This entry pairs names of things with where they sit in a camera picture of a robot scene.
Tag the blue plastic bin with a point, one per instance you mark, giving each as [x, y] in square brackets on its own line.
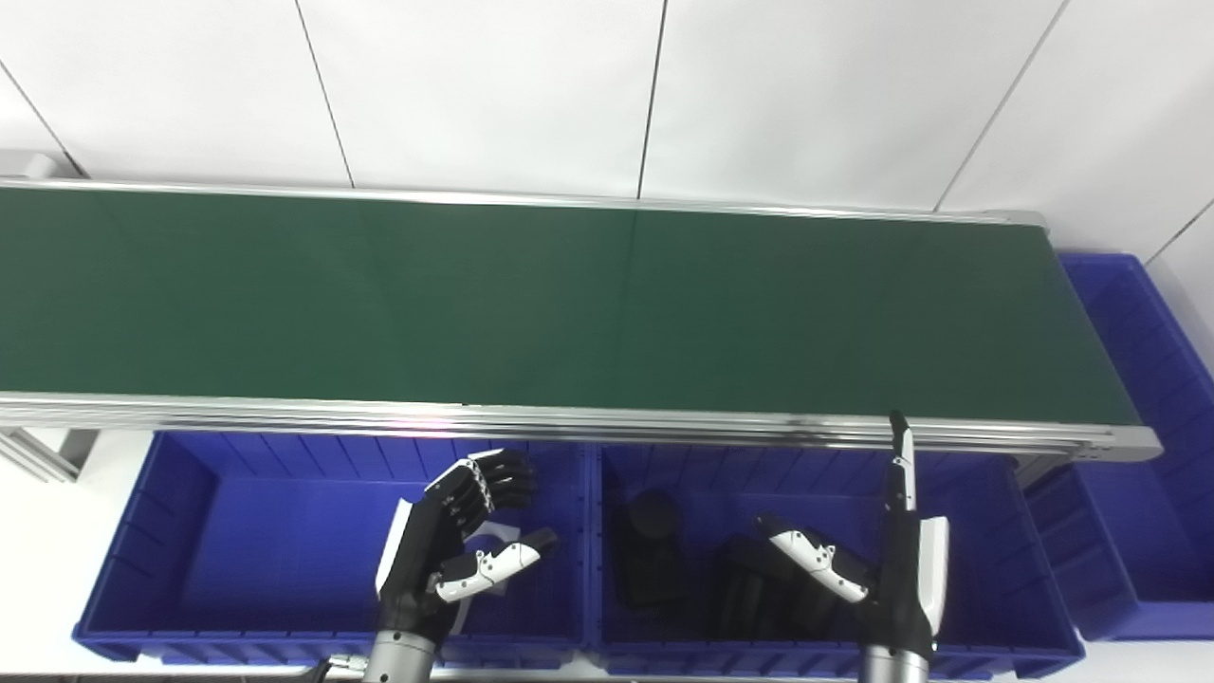
[996, 569]
[1138, 455]
[266, 541]

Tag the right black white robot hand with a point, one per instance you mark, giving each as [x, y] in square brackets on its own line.
[906, 579]

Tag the green conveyor belt aluminium frame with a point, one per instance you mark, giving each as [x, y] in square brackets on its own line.
[569, 304]

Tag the black cylinder block part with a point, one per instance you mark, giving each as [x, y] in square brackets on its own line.
[654, 550]
[759, 588]

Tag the grey conveyor end cap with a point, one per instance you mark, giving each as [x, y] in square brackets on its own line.
[24, 163]

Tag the white grey bracket part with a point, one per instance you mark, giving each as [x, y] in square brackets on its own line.
[503, 527]

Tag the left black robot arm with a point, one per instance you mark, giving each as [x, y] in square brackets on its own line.
[398, 662]

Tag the aluminium conveyor support leg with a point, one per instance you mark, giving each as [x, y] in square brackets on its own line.
[47, 453]
[1039, 471]

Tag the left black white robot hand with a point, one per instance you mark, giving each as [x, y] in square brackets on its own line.
[413, 569]

